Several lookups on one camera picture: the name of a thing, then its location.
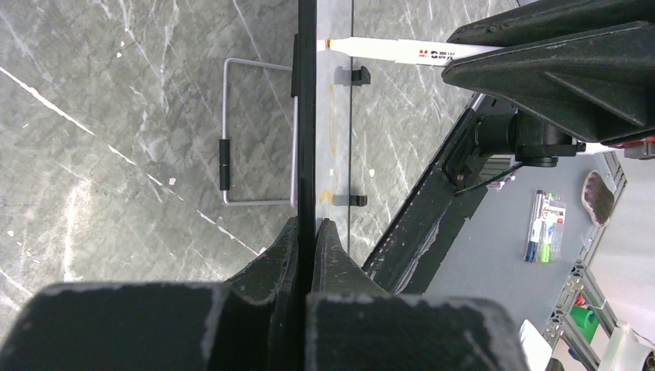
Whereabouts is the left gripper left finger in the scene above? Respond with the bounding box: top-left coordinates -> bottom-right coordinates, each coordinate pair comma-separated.
1,219 -> 298,370

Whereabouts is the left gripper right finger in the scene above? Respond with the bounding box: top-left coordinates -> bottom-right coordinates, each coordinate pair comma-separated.
306,220 -> 528,370

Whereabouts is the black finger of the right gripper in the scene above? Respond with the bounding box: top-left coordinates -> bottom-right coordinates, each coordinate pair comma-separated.
442,22 -> 654,145

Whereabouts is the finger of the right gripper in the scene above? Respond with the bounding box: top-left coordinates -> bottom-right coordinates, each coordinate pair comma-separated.
447,0 -> 654,47

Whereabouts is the white marker pen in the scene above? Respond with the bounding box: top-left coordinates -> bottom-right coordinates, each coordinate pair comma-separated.
317,37 -> 501,67

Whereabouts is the white whiteboard black frame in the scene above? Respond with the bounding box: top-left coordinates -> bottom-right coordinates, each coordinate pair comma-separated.
219,0 -> 371,288

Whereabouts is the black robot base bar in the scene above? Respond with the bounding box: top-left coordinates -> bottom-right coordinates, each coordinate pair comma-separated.
362,94 -> 515,294

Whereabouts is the purple oval object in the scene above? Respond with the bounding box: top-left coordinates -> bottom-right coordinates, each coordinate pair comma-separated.
581,170 -> 615,226

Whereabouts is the marker pack in plastic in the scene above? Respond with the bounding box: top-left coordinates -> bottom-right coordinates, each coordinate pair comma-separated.
524,189 -> 567,264

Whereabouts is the aluminium rail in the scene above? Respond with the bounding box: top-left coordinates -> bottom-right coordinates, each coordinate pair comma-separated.
542,224 -> 654,370

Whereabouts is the green object on frame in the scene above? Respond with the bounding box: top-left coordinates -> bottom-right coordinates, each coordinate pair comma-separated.
570,306 -> 599,343

